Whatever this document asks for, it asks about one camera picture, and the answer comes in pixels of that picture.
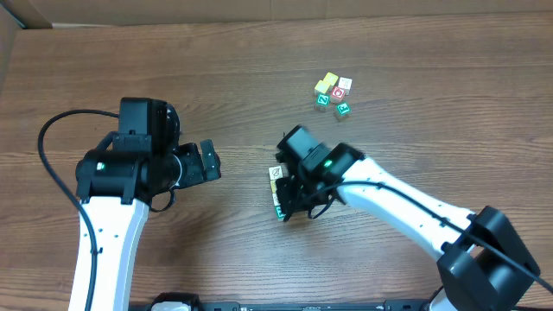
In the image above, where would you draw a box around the yellow lone block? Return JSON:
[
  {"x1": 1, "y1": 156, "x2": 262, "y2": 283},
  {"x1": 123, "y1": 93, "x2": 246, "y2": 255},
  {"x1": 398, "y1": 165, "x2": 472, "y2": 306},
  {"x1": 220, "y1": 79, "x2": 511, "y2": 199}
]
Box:
[{"x1": 270, "y1": 180, "x2": 277, "y2": 194}]

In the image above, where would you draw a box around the green A letter block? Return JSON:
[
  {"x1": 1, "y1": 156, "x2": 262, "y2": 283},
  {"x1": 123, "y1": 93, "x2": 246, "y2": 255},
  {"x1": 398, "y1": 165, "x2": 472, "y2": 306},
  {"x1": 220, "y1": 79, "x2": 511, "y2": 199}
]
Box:
[{"x1": 275, "y1": 206, "x2": 285, "y2": 221}]

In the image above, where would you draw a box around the white leaf picture block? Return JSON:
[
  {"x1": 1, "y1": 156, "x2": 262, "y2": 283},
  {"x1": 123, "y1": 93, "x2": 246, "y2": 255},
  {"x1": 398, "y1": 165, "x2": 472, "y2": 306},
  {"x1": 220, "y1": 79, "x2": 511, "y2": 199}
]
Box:
[{"x1": 269, "y1": 166, "x2": 283, "y2": 181}]

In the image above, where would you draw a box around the white feather picture block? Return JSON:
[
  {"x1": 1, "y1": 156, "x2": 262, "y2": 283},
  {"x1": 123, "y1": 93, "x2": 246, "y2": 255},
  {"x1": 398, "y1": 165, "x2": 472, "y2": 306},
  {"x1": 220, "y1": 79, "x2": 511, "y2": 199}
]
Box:
[{"x1": 272, "y1": 194, "x2": 280, "y2": 206}]

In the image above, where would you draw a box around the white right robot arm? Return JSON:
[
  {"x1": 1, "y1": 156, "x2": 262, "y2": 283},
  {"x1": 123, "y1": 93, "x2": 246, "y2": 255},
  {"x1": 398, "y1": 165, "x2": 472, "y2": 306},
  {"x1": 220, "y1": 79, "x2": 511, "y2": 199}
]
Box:
[{"x1": 276, "y1": 125, "x2": 540, "y2": 311}]

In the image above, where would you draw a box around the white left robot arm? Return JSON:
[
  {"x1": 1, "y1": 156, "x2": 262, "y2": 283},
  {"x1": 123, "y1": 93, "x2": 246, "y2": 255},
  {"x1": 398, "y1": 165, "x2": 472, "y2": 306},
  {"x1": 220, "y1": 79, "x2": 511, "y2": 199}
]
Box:
[{"x1": 69, "y1": 98, "x2": 221, "y2": 310}]

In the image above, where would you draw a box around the green E letter block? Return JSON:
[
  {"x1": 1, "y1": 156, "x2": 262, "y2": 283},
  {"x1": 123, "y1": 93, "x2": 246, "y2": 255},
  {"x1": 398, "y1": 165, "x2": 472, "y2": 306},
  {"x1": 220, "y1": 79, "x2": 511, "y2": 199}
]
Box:
[{"x1": 334, "y1": 102, "x2": 352, "y2": 122}]

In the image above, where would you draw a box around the green Z letter block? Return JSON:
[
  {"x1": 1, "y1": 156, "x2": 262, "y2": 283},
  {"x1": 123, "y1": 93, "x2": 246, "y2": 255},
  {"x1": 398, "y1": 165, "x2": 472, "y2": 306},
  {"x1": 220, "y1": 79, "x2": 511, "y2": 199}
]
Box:
[{"x1": 315, "y1": 93, "x2": 329, "y2": 111}]

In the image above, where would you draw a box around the red letter block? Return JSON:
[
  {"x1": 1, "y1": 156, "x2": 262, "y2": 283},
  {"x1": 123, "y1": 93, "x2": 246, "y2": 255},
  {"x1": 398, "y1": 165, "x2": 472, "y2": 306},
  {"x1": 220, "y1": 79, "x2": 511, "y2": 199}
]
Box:
[{"x1": 329, "y1": 86, "x2": 346, "y2": 104}]

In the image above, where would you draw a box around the yellow block near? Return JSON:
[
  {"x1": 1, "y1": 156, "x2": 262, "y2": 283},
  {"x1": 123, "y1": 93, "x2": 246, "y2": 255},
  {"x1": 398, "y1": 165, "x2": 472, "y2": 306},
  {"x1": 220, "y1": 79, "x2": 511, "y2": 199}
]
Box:
[{"x1": 314, "y1": 80, "x2": 332, "y2": 96}]

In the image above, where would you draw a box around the plain white wooden block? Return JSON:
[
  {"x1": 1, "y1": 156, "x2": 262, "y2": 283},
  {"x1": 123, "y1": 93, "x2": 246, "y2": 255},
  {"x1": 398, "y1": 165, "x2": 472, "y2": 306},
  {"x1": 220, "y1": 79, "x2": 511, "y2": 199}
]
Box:
[{"x1": 337, "y1": 77, "x2": 353, "y2": 95}]

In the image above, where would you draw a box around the yellow block far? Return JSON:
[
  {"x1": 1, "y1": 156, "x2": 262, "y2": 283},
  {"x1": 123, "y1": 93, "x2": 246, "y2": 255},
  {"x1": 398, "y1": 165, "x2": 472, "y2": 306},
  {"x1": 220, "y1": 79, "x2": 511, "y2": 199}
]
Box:
[{"x1": 323, "y1": 72, "x2": 339, "y2": 87}]

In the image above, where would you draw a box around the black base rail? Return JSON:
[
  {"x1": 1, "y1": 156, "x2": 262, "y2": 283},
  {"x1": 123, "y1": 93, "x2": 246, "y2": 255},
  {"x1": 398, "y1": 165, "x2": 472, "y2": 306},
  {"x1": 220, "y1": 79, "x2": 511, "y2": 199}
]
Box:
[{"x1": 129, "y1": 292, "x2": 429, "y2": 311}]

